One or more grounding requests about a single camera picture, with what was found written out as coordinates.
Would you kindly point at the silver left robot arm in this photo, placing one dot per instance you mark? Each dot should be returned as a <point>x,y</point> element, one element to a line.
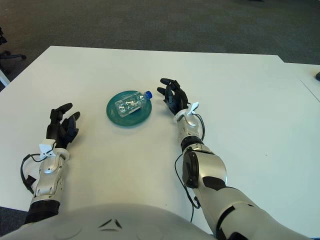
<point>47,175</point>

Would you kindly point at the dark object on side table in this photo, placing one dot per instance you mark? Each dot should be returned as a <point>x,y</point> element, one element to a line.
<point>318,76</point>

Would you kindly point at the black office chair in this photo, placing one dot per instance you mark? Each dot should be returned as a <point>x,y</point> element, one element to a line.
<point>12,56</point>

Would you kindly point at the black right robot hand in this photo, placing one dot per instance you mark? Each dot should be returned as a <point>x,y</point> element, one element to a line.
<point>177,100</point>

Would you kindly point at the grey robot torso shell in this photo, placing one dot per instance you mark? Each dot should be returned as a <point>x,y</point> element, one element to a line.
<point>100,225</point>

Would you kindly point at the clear bottle with blue cap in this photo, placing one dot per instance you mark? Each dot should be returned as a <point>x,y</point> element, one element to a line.
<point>131,103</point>

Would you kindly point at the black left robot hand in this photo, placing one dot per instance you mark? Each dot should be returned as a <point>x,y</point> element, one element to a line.
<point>58,132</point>

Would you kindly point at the white desk leg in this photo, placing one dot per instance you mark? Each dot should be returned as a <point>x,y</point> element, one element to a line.
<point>4,77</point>

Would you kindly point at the teal round plate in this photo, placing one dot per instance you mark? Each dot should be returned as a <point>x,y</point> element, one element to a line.
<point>130,120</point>

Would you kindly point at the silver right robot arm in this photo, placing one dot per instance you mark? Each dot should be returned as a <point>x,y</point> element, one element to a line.
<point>212,180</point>

